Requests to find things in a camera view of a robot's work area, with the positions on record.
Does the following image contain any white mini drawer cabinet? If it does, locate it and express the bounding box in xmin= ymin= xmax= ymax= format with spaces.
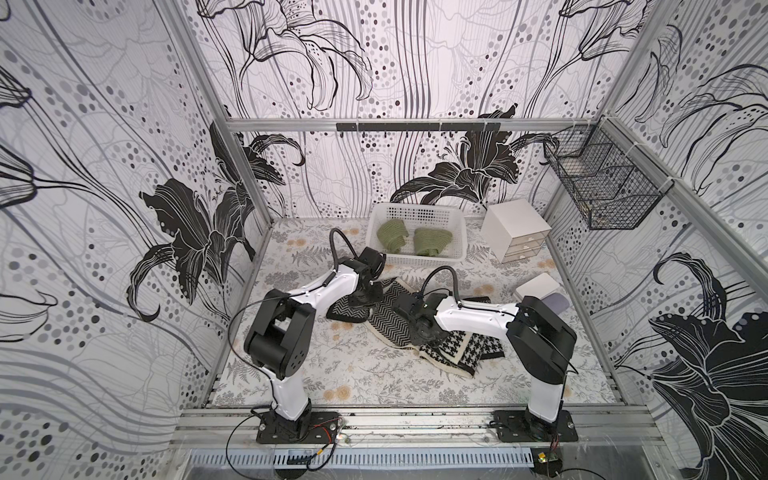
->
xmin=481 ymin=199 xmax=551 ymax=263

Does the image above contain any white rectangular box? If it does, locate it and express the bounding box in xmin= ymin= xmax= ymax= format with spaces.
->
xmin=514 ymin=273 xmax=560 ymax=301

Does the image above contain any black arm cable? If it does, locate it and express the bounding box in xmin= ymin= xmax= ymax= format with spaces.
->
xmin=418 ymin=265 xmax=463 ymax=304
xmin=327 ymin=227 xmax=361 ymax=274

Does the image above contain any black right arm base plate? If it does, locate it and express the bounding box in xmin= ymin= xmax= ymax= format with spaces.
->
xmin=489 ymin=409 xmax=579 ymax=444

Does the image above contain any lavender flat pad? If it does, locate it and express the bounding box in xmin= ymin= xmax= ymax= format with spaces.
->
xmin=542 ymin=292 xmax=571 ymax=316

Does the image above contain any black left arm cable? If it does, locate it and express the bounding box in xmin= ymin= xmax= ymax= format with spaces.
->
xmin=327 ymin=227 xmax=361 ymax=274

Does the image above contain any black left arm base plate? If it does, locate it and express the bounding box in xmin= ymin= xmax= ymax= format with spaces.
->
xmin=256 ymin=409 xmax=342 ymax=445

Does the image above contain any green knitted scarf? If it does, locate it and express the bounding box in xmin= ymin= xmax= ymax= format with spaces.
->
xmin=413 ymin=227 xmax=453 ymax=257
xmin=376 ymin=218 xmax=409 ymax=254

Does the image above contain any black wire wall basket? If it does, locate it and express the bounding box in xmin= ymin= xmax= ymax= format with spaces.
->
xmin=543 ymin=122 xmax=674 ymax=230

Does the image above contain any black white patterned scarf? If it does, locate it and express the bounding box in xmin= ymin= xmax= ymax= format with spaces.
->
xmin=326 ymin=278 xmax=505 ymax=378

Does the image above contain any white slotted cable duct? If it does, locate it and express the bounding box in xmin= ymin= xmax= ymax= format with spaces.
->
xmin=188 ymin=447 xmax=534 ymax=470

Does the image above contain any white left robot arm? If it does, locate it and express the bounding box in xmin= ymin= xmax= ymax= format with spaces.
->
xmin=244 ymin=247 xmax=386 ymax=422

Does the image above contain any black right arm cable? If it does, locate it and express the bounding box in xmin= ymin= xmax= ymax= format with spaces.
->
xmin=418 ymin=265 xmax=463 ymax=304

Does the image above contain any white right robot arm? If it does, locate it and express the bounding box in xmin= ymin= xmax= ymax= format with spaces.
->
xmin=394 ymin=291 xmax=577 ymax=427

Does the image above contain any white plastic laundry basket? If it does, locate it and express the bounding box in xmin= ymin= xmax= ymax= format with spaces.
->
xmin=366 ymin=203 xmax=468 ymax=268

